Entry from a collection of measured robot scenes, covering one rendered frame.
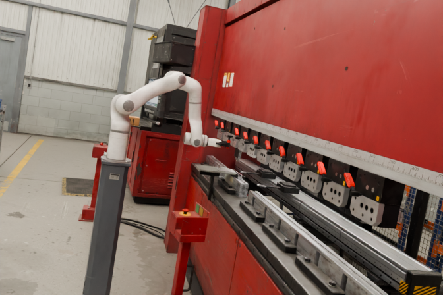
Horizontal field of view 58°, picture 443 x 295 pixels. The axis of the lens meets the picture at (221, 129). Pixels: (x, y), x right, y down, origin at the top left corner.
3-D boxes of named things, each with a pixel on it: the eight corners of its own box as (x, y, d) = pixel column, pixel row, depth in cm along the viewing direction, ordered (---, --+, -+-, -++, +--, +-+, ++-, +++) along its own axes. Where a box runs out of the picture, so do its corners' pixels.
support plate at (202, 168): (194, 165, 291) (194, 164, 291) (229, 169, 298) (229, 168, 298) (199, 170, 274) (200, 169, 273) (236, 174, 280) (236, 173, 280)
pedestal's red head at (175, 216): (168, 230, 244) (173, 201, 242) (192, 230, 251) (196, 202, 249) (178, 242, 226) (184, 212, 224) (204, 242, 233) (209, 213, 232)
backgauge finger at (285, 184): (254, 185, 257) (256, 178, 257) (291, 189, 264) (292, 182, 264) (260, 190, 246) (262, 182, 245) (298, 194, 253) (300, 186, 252)
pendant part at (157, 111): (143, 111, 405) (148, 76, 402) (154, 112, 411) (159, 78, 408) (158, 116, 366) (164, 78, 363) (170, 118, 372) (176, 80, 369)
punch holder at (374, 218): (348, 213, 143) (357, 167, 141) (368, 214, 145) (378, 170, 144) (374, 227, 128) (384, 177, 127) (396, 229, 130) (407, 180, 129)
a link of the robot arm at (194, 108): (204, 103, 270) (203, 147, 275) (200, 101, 285) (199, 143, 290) (191, 103, 268) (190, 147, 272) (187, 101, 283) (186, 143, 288)
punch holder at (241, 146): (236, 149, 277) (240, 125, 276) (248, 150, 280) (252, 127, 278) (243, 152, 263) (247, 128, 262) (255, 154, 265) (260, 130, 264)
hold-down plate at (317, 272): (294, 262, 167) (295, 255, 167) (306, 263, 169) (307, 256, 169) (331, 300, 139) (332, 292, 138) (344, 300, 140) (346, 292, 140)
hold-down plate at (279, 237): (262, 228, 206) (262, 222, 206) (271, 229, 207) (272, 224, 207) (285, 253, 177) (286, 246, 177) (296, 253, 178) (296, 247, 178)
